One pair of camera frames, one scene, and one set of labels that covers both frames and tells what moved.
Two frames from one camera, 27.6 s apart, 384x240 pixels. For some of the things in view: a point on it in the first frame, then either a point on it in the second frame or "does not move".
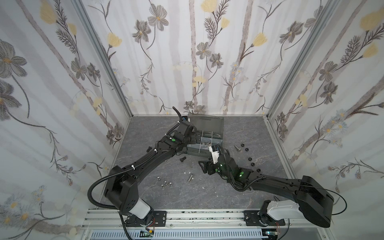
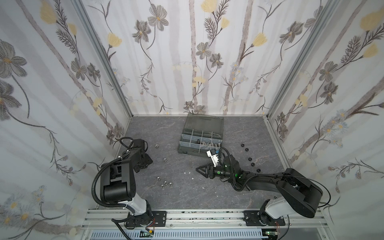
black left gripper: x=194 y=141 → x=148 y=160
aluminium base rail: x=102 y=218 does not move
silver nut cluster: x=170 y=184 does not move
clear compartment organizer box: x=210 y=131 does not move
